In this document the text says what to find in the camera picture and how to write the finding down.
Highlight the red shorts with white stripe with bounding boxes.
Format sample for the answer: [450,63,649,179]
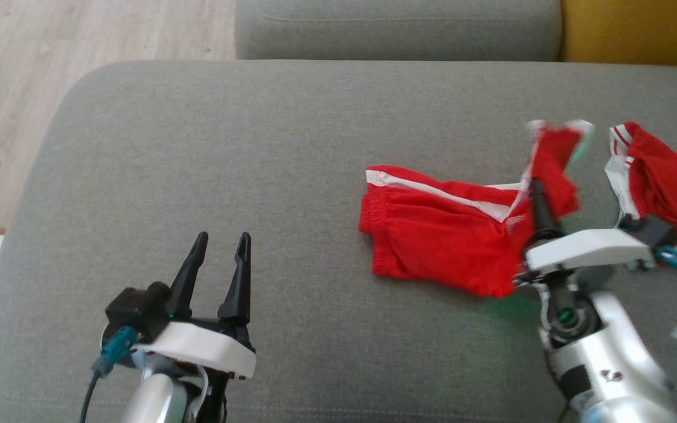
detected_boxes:
[357,119,595,299]

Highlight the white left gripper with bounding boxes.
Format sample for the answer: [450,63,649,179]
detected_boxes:
[133,231,256,380]

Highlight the red basketball jersey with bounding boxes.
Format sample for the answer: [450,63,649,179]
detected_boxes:
[604,121,677,268]

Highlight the yellow sofa back cushion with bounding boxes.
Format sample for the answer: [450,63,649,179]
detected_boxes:
[558,0,677,68]

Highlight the large grey sofa seat cushion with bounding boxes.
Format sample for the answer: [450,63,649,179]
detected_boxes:
[0,59,677,423]

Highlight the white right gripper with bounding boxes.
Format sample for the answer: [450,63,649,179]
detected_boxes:
[514,178,658,281]

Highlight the black left cable teal plug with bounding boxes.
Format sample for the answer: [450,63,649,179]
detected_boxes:
[80,326,139,423]

